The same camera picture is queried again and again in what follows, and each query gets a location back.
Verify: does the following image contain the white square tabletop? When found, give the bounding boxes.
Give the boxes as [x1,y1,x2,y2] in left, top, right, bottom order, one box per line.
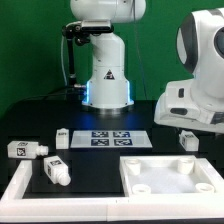
[120,156,224,197]

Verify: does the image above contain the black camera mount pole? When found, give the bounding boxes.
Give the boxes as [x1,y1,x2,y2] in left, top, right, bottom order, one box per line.
[62,22,88,85]

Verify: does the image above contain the black cables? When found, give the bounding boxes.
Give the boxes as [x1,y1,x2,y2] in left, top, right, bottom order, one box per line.
[6,85,88,113]

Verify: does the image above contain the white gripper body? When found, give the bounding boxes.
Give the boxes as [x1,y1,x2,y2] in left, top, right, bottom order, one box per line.
[154,79,224,134]

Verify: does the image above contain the white tag sheet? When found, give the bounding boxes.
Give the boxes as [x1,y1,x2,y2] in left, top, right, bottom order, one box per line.
[71,130,152,148]

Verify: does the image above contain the white U-shaped obstacle fence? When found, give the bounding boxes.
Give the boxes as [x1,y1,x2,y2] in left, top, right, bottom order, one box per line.
[0,161,224,222]

